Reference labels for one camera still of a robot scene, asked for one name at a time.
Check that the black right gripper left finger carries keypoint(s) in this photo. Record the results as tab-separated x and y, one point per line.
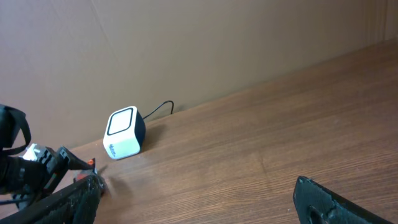
76	203

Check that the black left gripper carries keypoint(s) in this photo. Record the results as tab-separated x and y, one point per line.
40	177

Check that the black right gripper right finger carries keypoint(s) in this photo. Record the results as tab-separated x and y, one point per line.
315	204

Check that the dark snack packet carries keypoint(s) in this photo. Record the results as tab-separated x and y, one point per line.
93	171

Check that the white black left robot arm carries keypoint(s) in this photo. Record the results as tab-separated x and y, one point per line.
15	138

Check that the white barcode scanner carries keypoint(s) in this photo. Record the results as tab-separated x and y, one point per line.
125	133

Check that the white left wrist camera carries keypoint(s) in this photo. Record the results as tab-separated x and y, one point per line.
33	151

